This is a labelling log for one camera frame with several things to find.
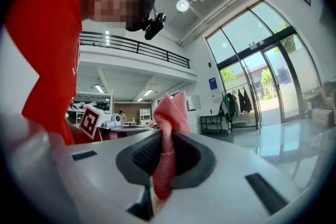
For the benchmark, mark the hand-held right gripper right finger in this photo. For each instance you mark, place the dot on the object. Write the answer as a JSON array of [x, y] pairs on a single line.
[[225, 191]]

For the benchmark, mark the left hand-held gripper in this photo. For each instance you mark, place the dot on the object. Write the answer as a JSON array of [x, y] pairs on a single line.
[[90, 122]]

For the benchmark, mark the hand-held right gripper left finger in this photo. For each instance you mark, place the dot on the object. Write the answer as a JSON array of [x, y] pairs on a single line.
[[99, 178]]

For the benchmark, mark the pink cloth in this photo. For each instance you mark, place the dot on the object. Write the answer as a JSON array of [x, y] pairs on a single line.
[[169, 118]]

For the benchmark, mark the white cabinet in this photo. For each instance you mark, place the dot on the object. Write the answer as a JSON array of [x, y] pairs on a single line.
[[145, 116]]

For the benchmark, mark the black low shelf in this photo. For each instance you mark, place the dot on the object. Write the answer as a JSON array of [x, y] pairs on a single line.
[[214, 124]]

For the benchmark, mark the person's red shirt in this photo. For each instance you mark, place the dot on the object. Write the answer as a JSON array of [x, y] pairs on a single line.
[[47, 47]]

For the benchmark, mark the black balcony railing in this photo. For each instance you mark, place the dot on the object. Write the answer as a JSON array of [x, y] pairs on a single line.
[[136, 47]]

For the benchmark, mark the clothes rack with coats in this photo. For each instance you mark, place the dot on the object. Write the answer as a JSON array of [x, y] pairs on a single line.
[[237, 101]]

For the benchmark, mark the wooden crate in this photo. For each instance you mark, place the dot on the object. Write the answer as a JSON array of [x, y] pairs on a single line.
[[323, 117]]

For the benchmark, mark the person's head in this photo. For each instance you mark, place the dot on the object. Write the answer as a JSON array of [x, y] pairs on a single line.
[[110, 0]]

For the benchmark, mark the glass entrance door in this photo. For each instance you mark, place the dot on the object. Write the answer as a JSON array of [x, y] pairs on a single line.
[[262, 68]]

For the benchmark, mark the round ceiling lamp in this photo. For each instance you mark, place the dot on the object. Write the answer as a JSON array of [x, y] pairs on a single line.
[[182, 5]]

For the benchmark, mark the white wall box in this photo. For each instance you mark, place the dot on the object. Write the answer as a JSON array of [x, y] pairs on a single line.
[[193, 102]]

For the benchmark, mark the blue wall poster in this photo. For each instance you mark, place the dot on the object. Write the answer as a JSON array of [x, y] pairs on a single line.
[[213, 86]]

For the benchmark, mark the black head camera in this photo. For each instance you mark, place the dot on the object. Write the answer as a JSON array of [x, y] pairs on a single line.
[[155, 26]]

